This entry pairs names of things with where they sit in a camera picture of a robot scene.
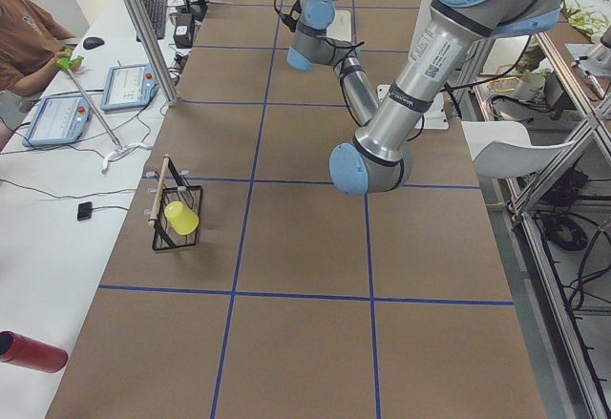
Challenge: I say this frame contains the yellow plastic cup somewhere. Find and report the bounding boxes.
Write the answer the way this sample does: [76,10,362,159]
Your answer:
[163,200,200,236]

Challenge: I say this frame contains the cream rabbit tray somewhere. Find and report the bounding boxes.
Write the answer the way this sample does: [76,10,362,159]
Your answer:
[327,10,353,43]

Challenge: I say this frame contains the white plastic chair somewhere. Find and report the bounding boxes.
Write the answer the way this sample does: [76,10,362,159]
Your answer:
[461,121,577,178]

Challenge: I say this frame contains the blue teach pendant far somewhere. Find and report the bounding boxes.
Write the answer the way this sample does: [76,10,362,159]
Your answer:
[101,64,158,112]

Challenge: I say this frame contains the blue teach pendant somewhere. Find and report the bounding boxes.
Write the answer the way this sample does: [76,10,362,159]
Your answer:
[22,94,91,148]
[101,64,158,112]

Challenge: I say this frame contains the small black square device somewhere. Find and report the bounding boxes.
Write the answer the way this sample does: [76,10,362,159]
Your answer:
[76,201,94,221]

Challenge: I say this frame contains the black keyboard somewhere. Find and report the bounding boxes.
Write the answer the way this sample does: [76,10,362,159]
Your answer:
[141,0,167,40]

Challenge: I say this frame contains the blue teach pendant near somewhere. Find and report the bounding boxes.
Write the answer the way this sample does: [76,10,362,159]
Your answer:
[22,94,91,148]

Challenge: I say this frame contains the black computer mouse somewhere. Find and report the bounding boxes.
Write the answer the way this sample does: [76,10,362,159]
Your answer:
[82,36,105,50]

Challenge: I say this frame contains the person in brown shirt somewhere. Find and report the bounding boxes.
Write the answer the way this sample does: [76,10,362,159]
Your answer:
[1,0,74,97]

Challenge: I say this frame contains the red bottle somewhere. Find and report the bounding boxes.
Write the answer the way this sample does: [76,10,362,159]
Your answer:
[1,330,68,373]

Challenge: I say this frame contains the black wire cup rack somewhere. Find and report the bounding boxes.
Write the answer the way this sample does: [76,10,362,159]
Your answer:
[145,155,203,252]

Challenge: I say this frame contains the metal rod with green handle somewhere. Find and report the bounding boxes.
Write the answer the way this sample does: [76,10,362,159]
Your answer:
[56,50,152,175]

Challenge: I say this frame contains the aluminium frame post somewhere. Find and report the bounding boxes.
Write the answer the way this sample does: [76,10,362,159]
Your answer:
[123,0,179,107]

